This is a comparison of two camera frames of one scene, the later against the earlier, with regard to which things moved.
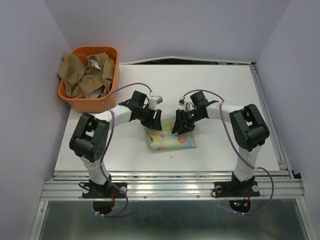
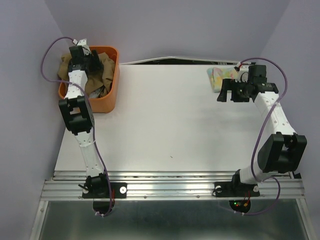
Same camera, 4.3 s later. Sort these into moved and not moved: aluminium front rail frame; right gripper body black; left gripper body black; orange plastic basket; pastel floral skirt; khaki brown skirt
Moved: left gripper body black; pastel floral skirt; right gripper body black
Not moved: orange plastic basket; khaki brown skirt; aluminium front rail frame
